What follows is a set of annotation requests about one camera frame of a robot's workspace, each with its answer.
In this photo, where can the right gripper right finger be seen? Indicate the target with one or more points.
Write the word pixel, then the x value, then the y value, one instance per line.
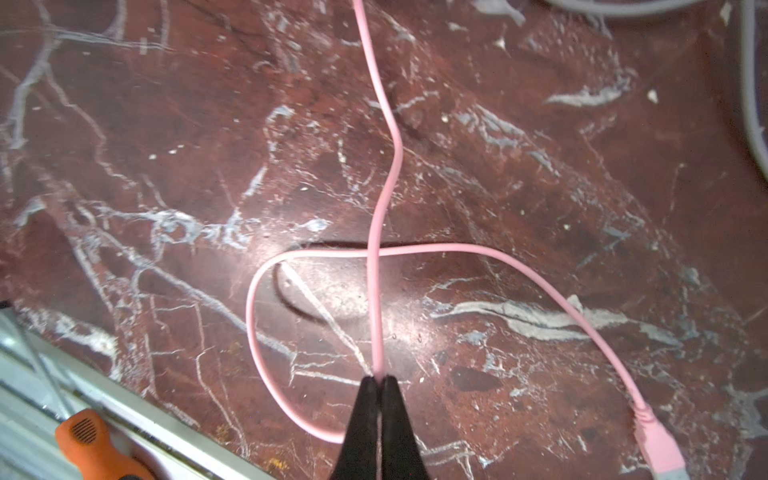
pixel 401 458

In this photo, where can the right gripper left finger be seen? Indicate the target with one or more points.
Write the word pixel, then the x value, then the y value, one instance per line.
pixel 358 455

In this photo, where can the orange handled screwdriver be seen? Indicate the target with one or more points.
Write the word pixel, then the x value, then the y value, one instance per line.
pixel 83 437

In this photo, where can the aluminium front rail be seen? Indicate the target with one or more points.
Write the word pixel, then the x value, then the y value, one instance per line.
pixel 42 386

